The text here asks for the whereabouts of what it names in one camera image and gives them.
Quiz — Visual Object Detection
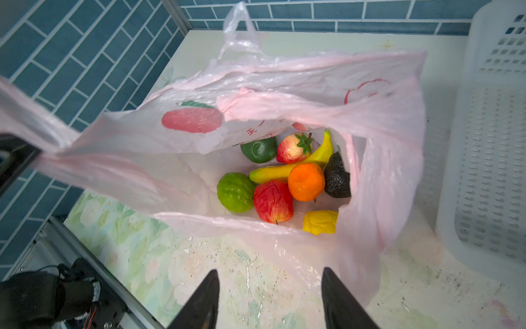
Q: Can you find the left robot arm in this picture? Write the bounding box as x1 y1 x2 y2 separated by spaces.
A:
1 258 127 328

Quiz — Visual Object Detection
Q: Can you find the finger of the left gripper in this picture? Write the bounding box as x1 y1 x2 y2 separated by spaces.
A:
0 133 41 195

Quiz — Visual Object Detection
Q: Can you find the dark avocado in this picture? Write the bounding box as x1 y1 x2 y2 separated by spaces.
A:
324 152 351 198

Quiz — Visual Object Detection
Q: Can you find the light green bumpy fruit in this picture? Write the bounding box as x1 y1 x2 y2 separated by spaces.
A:
216 172 256 213

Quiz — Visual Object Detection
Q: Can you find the orange tangerine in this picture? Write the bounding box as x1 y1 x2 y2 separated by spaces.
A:
288 163 325 202

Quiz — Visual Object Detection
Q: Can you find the dark green lime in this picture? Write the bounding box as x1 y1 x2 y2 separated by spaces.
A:
241 137 278 164

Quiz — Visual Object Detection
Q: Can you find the yellow banana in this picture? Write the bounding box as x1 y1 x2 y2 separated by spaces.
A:
249 130 334 185

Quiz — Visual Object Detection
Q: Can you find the pink plastic bag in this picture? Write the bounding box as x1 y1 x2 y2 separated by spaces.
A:
1 3 426 305

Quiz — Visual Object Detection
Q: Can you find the white perforated plastic basket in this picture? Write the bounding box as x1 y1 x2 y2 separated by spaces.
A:
436 1 525 287

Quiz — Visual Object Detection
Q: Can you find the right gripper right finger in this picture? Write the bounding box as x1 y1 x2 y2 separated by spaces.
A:
321 267 379 329

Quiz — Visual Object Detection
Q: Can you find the aluminium front rail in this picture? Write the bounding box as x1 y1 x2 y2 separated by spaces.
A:
5 217 163 328

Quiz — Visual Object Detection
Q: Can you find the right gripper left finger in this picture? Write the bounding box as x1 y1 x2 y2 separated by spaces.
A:
167 270 220 329

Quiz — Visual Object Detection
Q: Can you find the red apple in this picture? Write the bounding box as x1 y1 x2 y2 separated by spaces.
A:
253 180 294 225

